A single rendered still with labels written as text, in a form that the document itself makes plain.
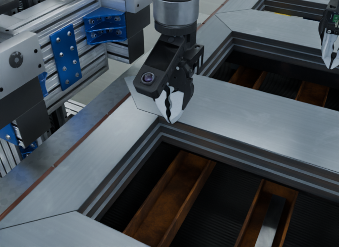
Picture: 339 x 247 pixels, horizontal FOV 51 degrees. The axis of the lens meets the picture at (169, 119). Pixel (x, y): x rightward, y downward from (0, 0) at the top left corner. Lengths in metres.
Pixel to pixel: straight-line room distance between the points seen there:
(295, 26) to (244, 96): 0.42
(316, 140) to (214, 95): 0.23
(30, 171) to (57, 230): 0.39
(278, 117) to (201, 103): 0.16
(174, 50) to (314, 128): 0.33
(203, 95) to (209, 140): 0.13
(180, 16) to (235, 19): 0.59
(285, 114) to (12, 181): 0.64
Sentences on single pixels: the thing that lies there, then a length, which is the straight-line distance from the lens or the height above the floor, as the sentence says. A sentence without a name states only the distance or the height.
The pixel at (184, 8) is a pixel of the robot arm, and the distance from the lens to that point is 0.58.
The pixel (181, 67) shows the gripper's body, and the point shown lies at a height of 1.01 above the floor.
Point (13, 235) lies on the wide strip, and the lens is 0.59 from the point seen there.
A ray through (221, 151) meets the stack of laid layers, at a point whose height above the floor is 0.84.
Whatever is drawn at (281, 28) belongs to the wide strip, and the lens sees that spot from 1.13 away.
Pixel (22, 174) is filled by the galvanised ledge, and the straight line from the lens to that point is 0.94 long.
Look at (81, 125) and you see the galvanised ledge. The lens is 1.03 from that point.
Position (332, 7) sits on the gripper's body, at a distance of 0.77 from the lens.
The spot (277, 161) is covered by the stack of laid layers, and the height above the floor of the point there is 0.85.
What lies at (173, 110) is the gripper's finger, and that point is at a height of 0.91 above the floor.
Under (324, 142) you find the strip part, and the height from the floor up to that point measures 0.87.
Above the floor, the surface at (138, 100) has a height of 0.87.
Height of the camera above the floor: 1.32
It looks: 39 degrees down
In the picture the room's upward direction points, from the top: straight up
